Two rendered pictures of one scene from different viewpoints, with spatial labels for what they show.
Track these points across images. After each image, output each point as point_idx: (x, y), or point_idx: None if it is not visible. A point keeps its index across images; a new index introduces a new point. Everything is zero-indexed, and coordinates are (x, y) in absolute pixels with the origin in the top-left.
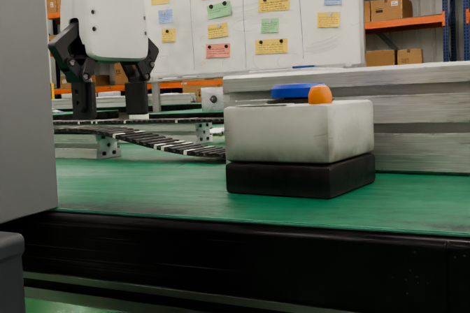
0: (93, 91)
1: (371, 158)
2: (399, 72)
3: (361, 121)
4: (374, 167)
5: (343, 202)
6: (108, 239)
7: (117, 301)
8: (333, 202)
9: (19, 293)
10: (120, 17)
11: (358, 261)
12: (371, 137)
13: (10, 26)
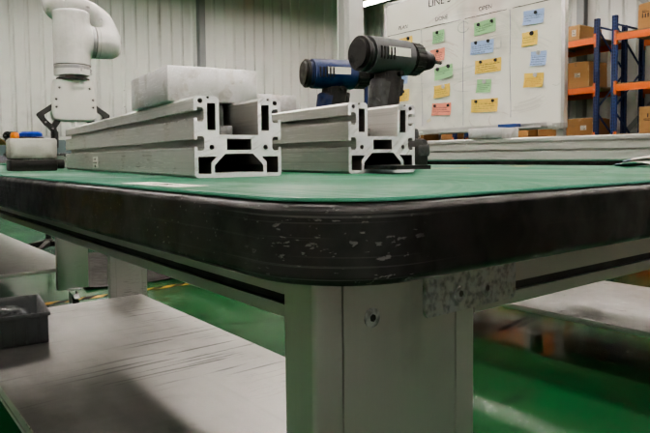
0: (56, 135)
1: (51, 160)
2: (79, 128)
3: (42, 146)
4: (55, 164)
5: (8, 171)
6: None
7: (5, 216)
8: (5, 171)
9: None
10: (73, 101)
11: None
12: (52, 153)
13: None
